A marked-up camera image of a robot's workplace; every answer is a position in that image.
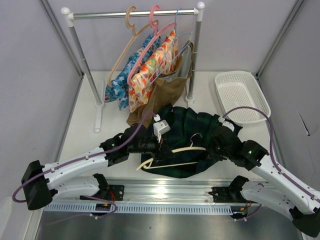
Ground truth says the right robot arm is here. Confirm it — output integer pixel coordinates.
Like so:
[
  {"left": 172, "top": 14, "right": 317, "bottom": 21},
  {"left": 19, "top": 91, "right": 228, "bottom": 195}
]
[{"left": 208, "top": 125, "right": 320, "bottom": 238}]

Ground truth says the blue floral garment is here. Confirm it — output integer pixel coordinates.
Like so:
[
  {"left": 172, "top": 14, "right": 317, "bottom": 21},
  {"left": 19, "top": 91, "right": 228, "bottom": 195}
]
[{"left": 104, "top": 33, "right": 154, "bottom": 110}]

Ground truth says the white plastic basket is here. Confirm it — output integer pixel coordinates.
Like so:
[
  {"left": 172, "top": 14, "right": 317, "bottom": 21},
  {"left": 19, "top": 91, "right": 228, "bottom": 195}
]
[{"left": 214, "top": 70, "right": 271, "bottom": 127}]

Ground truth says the orange floral garment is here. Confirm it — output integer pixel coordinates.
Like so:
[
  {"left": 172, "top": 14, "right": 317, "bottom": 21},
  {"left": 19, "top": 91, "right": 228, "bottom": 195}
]
[{"left": 128, "top": 30, "right": 179, "bottom": 113}]

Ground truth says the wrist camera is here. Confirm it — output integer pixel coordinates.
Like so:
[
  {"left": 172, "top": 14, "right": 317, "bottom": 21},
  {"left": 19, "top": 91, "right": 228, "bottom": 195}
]
[
  {"left": 218, "top": 116, "right": 236, "bottom": 132},
  {"left": 153, "top": 114, "right": 171, "bottom": 142}
]

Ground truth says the purple cable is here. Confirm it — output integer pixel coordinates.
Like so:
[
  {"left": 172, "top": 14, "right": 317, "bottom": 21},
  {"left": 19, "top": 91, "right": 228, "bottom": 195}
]
[
  {"left": 221, "top": 106, "right": 320, "bottom": 203},
  {"left": 12, "top": 111, "right": 157, "bottom": 203}
]

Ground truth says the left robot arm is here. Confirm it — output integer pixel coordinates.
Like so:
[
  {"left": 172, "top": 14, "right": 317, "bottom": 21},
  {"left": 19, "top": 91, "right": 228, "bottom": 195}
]
[{"left": 21, "top": 120, "right": 174, "bottom": 211}]

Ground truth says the dark green plaid skirt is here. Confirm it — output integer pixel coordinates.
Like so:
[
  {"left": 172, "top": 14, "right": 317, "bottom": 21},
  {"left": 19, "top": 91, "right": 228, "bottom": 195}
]
[{"left": 137, "top": 104, "right": 223, "bottom": 179}]

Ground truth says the white slotted cable duct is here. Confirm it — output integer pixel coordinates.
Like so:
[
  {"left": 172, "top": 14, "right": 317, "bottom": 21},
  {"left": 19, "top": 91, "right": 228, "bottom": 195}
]
[{"left": 44, "top": 202, "right": 233, "bottom": 216}]

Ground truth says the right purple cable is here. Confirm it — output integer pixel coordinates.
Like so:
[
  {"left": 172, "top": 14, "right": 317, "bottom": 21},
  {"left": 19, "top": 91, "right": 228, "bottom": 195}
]
[{"left": 221, "top": 106, "right": 320, "bottom": 203}]

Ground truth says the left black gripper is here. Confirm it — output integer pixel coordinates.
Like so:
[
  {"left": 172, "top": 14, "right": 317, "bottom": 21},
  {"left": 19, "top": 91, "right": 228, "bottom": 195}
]
[{"left": 128, "top": 131, "right": 175, "bottom": 162}]

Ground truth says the pink plastic hanger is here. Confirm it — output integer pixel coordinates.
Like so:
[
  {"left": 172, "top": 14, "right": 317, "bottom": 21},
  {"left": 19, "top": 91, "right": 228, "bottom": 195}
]
[{"left": 127, "top": 4, "right": 176, "bottom": 86}]

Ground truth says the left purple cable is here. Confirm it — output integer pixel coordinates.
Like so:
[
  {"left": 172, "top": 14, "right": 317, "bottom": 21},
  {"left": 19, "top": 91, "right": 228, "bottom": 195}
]
[{"left": 12, "top": 111, "right": 157, "bottom": 203}]

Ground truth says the brown skirt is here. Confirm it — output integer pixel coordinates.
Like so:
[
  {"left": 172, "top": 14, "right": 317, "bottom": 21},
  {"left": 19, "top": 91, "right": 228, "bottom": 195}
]
[{"left": 126, "top": 41, "right": 194, "bottom": 126}]

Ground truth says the white clothes rack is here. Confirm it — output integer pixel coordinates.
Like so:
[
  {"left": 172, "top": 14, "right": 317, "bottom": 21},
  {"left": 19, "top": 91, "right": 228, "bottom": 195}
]
[{"left": 61, "top": 1, "right": 205, "bottom": 133}]

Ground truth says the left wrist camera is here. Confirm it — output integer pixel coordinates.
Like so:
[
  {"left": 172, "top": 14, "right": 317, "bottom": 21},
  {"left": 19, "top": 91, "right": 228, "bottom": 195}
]
[{"left": 153, "top": 114, "right": 171, "bottom": 142}]

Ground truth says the beige plastic hanger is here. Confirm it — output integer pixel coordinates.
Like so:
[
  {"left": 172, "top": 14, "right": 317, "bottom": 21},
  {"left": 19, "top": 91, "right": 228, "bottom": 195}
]
[{"left": 107, "top": 5, "right": 150, "bottom": 87}]

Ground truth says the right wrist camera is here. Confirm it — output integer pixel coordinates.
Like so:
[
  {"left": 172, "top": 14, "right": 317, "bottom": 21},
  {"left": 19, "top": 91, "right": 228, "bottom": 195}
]
[{"left": 218, "top": 116, "right": 236, "bottom": 132}]

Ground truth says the blue wire hanger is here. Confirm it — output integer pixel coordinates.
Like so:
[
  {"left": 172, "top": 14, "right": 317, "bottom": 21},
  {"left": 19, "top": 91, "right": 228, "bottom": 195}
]
[{"left": 147, "top": 8, "right": 195, "bottom": 86}]

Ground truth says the cream hanger with metal hook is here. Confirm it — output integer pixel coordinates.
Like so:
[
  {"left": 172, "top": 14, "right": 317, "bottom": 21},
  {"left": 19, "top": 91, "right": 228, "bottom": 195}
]
[{"left": 136, "top": 133, "right": 206, "bottom": 171}]

